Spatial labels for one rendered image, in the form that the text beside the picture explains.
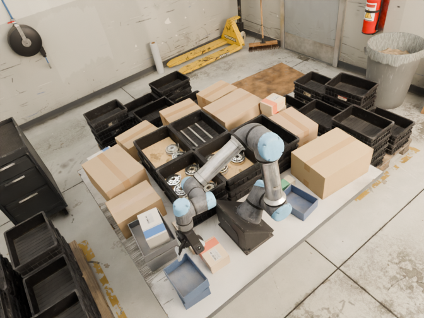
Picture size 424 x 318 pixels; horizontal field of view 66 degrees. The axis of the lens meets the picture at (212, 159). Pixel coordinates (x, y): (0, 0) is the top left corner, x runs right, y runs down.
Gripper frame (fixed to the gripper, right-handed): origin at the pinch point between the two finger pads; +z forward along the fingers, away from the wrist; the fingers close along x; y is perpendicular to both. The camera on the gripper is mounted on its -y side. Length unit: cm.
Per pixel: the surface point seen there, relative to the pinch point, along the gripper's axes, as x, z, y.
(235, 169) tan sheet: -59, 6, 42
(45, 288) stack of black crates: 78, 63, 81
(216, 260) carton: -12.5, 15.8, -1.1
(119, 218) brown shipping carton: 19, 10, 55
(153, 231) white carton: 8.0, 5.5, 29.5
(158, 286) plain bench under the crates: 18.8, 26.0, 11.6
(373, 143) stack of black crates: -178, 28, 16
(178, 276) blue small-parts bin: 8.1, 17.7, 4.8
